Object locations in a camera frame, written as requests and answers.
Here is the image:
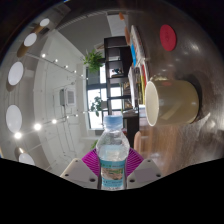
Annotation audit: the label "cream ceramic mug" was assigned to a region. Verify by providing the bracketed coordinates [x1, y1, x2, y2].
[144, 75, 200, 128]

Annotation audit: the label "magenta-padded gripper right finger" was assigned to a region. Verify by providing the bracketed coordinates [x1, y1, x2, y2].
[125, 147, 163, 190]

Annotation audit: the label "leafy potted plant dark pot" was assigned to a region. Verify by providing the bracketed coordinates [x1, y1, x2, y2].
[82, 49, 105, 74]

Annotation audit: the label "clear water bottle blue cap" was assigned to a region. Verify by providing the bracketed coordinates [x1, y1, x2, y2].
[95, 115, 131, 191]

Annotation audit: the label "low black shelf unit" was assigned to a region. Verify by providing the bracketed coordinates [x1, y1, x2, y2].
[103, 35, 141, 139]

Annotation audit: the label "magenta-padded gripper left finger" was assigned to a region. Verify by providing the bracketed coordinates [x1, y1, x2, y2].
[59, 148, 102, 190]

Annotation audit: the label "white wall radiator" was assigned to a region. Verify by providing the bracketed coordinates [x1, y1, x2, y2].
[107, 13, 128, 38]

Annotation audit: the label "ceiling air conditioner unit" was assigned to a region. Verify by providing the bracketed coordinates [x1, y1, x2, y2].
[59, 87, 77, 108]

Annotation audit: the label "flat round red coaster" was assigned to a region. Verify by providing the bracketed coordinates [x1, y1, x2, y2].
[159, 24, 178, 52]

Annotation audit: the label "ceiling lights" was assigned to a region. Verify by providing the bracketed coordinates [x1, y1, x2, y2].
[4, 16, 79, 166]

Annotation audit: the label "bushy potted plant dark pot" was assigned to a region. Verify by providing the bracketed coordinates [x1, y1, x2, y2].
[90, 139, 100, 150]

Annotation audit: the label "potted plant white pot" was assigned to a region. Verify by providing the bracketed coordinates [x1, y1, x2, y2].
[89, 96, 104, 118]

